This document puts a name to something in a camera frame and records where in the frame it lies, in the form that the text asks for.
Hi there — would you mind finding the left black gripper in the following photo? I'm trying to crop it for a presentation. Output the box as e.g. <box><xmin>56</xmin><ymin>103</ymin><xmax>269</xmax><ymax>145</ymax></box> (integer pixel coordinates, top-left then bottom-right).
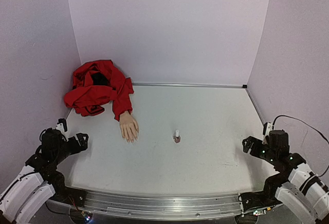
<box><xmin>53</xmin><ymin>133</ymin><xmax>88</xmax><ymax>164</ymax></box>

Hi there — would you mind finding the nail polish glass bottle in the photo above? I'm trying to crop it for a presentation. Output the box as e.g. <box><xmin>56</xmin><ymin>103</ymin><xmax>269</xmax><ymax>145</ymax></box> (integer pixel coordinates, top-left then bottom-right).
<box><xmin>173</xmin><ymin>135</ymin><xmax>181</xmax><ymax>143</ymax></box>

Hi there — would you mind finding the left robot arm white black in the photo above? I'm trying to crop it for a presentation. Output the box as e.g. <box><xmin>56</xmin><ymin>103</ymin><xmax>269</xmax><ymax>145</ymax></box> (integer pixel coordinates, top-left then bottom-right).
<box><xmin>1</xmin><ymin>128</ymin><xmax>89</xmax><ymax>223</ymax></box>

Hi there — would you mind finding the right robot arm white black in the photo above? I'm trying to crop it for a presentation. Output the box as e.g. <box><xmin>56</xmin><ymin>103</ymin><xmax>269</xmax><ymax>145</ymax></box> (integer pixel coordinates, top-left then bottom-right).
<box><xmin>239</xmin><ymin>130</ymin><xmax>328</xmax><ymax>223</ymax></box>

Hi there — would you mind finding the mannequin hand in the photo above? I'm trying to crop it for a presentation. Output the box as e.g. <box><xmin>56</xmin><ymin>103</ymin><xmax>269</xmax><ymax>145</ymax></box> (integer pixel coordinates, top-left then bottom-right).
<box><xmin>119</xmin><ymin>111</ymin><xmax>139</xmax><ymax>143</ymax></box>

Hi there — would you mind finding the red cloth jacket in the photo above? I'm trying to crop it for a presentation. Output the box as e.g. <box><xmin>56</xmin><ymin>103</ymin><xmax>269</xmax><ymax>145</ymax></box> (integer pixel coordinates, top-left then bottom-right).
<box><xmin>64</xmin><ymin>60</ymin><xmax>134</xmax><ymax>121</ymax></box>

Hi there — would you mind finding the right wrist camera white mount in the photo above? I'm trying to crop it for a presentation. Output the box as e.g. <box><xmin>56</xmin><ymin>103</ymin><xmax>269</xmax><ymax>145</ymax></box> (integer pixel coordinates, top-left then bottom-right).
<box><xmin>262</xmin><ymin>122</ymin><xmax>273</xmax><ymax>144</ymax></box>

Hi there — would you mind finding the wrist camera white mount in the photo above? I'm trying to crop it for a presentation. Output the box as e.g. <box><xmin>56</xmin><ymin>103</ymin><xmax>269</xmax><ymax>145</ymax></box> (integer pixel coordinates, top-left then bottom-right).
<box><xmin>56</xmin><ymin>118</ymin><xmax>67</xmax><ymax>134</ymax></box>
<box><xmin>262</xmin><ymin>122</ymin><xmax>273</xmax><ymax>144</ymax></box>

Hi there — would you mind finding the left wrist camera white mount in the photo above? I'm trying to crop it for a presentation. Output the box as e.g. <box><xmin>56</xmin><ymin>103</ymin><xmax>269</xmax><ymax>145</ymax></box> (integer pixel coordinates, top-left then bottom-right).
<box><xmin>56</xmin><ymin>118</ymin><xmax>67</xmax><ymax>134</ymax></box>

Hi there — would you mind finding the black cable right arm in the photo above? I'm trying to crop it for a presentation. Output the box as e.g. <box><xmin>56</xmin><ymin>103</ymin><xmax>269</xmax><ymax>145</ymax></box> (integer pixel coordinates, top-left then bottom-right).
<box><xmin>271</xmin><ymin>115</ymin><xmax>329</xmax><ymax>178</ymax></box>

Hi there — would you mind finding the aluminium front rail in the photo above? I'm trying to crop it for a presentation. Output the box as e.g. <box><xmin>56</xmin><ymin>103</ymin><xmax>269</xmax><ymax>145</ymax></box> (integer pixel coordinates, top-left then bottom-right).
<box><xmin>46</xmin><ymin>188</ymin><xmax>283</xmax><ymax>219</ymax></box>

